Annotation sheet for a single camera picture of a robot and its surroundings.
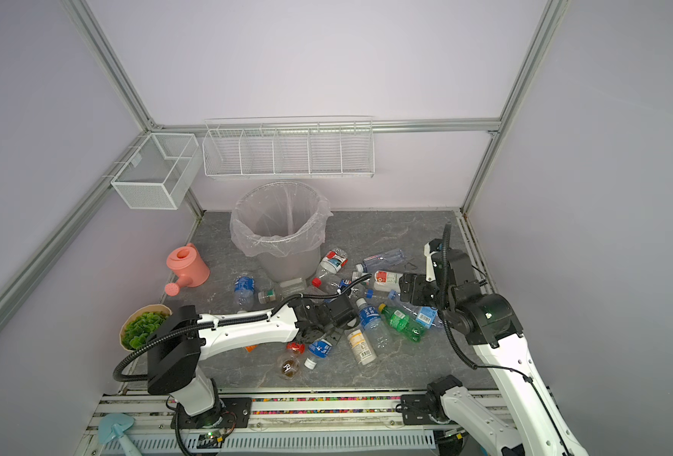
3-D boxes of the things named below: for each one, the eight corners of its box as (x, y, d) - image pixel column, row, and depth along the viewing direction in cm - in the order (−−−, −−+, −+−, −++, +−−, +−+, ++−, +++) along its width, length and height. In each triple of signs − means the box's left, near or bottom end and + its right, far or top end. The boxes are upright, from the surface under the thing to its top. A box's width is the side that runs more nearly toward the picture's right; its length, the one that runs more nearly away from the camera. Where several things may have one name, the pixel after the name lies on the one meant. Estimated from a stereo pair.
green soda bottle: (375, 315, 92) (376, 308, 88) (384, 304, 95) (385, 297, 91) (417, 346, 86) (420, 340, 82) (425, 333, 88) (429, 327, 84)
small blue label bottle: (234, 313, 94) (227, 304, 89) (241, 285, 101) (236, 275, 96) (252, 313, 94) (246, 304, 89) (258, 285, 101) (253, 275, 96)
